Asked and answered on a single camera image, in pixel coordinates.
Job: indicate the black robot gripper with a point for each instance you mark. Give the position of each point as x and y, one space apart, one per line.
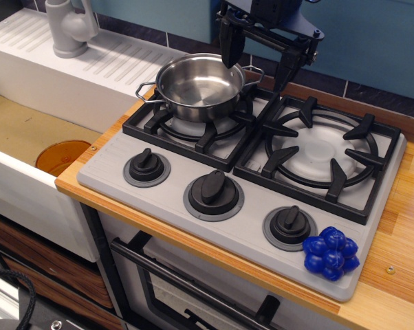
279 25

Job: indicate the stainless steel pot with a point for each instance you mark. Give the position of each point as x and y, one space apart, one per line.
199 87

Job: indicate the blue toy blueberry cluster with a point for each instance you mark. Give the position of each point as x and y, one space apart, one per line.
330 254

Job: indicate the black middle stove knob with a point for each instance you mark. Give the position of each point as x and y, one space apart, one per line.
213 197

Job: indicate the black stove knob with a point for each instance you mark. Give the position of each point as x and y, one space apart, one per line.
213 197
286 228
146 169

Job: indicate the black left stove knob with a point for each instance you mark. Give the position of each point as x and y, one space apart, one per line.
146 169

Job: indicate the black right stove knob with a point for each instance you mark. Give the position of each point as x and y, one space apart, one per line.
286 228

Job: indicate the grey toy stove top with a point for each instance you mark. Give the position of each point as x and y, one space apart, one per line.
242 234

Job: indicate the black left burner grate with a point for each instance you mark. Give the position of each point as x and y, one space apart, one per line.
217 144

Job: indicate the black burner grate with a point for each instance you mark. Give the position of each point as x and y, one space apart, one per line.
334 161
217 144

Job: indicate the black right burner grate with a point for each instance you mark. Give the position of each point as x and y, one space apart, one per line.
334 161

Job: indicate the grey toy faucet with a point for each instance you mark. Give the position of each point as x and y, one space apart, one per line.
70 30

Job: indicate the white toy sink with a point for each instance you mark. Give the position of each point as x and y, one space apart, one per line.
45 99

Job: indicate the orange plastic plate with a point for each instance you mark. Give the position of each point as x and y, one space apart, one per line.
59 156

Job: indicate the wooden drawer fronts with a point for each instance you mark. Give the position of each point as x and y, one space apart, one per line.
61 278

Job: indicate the oven door with black handle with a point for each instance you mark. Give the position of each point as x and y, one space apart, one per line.
149 269

